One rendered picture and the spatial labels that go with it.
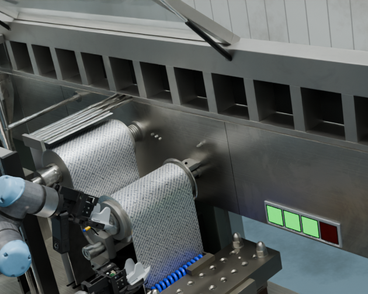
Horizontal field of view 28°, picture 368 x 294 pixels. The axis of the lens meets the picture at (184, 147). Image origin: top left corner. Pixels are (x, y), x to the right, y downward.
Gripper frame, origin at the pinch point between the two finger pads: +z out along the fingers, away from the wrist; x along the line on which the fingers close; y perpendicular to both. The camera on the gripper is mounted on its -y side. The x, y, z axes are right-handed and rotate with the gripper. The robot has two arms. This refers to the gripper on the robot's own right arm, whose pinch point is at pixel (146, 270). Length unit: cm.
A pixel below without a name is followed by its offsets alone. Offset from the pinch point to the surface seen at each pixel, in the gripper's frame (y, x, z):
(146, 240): 8.8, -0.3, 2.3
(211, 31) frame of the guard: 62, -14, 26
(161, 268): -2.2, -0.2, 5.1
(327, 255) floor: -109, 66, 159
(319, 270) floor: -109, 62, 146
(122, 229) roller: 15.1, 1.1, -3.5
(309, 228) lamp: 9.1, -35.7, 29.2
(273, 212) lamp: 10.4, -23.5, 29.2
